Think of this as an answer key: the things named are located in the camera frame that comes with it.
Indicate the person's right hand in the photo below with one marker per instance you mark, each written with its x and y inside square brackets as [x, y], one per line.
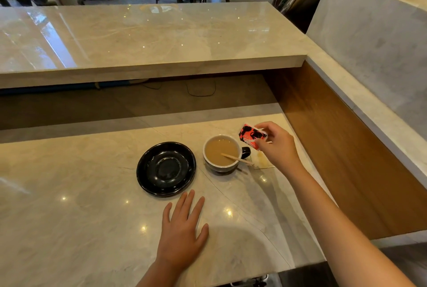
[280, 150]

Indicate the person's left hand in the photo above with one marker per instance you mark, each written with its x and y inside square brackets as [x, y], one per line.
[178, 240]

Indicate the person's left thumb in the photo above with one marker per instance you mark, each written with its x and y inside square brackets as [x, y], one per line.
[203, 234]

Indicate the person's right thumb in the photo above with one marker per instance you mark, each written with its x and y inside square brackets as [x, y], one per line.
[262, 145]

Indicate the person's left middle finger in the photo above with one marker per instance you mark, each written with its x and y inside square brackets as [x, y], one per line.
[188, 206]

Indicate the person's left little finger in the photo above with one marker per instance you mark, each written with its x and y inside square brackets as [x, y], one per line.
[167, 216]

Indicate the red black patterned sachet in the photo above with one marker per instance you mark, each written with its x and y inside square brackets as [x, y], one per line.
[249, 135]

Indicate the person's right forearm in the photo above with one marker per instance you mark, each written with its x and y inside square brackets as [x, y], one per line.
[333, 230]

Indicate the person's left forearm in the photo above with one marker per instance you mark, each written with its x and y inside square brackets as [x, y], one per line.
[160, 276]

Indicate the empty clear torn sachet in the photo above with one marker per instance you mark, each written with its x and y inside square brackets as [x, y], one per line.
[264, 161]

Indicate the wooden stir stick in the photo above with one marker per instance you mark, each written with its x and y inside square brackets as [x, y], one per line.
[237, 158]

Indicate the black glossy saucer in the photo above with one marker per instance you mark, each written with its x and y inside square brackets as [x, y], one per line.
[166, 169]

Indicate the light brown milky coffee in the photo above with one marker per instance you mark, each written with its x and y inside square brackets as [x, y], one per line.
[216, 150]

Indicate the black white shoe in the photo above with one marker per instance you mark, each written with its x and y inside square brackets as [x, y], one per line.
[250, 280]

